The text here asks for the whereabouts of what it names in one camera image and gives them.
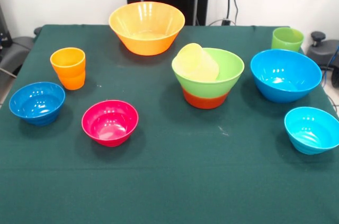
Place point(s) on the orange cup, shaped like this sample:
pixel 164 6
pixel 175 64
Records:
pixel 69 73

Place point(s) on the red-orange bowl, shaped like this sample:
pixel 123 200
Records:
pixel 205 102

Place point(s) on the black chair base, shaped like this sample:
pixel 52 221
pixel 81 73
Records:
pixel 321 52

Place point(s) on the yellow cup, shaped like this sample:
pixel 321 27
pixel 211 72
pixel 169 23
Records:
pixel 196 62

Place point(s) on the pink bowl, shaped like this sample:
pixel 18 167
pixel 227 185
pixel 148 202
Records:
pixel 110 134

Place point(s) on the large yellow-orange bowl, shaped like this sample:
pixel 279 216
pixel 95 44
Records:
pixel 147 44

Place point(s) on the green bowl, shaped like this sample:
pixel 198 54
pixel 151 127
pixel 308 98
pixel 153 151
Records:
pixel 227 86

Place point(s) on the large blue bowl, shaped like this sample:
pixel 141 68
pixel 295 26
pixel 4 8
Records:
pixel 286 89

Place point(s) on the small dark blue bowl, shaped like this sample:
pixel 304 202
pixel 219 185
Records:
pixel 37 110

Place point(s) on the small light blue bowl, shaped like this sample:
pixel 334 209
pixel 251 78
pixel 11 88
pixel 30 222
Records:
pixel 310 139

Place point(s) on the grey chair base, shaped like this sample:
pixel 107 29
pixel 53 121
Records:
pixel 16 49

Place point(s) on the green cup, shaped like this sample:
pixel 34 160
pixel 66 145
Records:
pixel 287 42

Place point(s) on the dark green tablecloth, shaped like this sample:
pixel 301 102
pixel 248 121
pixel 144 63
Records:
pixel 169 168

